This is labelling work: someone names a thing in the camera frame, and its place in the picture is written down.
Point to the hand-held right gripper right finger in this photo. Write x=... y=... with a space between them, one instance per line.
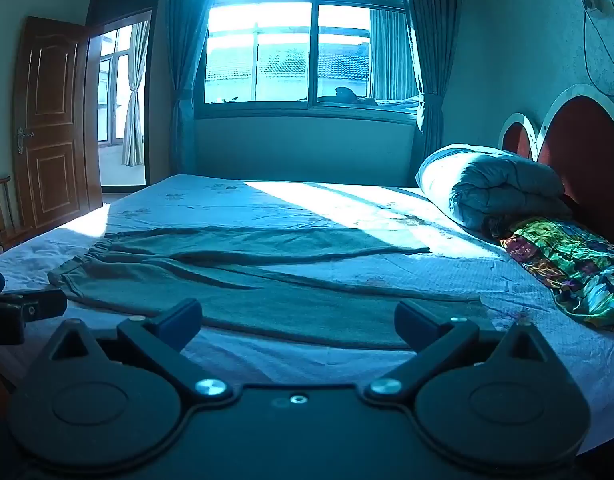
x=416 y=324

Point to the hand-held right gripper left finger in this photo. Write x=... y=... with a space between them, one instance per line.
x=179 y=322

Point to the grey pants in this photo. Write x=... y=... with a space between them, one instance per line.
x=267 y=290

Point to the wooden chair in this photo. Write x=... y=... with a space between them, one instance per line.
x=4 y=230

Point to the bed with floral sheet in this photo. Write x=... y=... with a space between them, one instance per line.
x=437 y=270

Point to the folded grey quilt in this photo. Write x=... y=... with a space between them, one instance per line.
x=492 y=185

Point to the brown wooden door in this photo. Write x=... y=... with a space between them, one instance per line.
x=52 y=125

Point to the colourful printed blanket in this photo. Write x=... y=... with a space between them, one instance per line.
x=572 y=265

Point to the pale balcony curtain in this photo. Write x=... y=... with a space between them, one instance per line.
x=134 y=110

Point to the balcony window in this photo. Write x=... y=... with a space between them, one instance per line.
x=109 y=85

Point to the red arched headboard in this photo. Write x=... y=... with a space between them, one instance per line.
x=587 y=160

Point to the dark cloth on windowsill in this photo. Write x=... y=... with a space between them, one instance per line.
x=344 y=96

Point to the large paned window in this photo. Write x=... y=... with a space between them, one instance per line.
x=287 y=55

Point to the dark door frame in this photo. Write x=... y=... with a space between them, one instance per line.
x=157 y=85

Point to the wall socket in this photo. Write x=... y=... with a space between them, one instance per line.
x=593 y=2

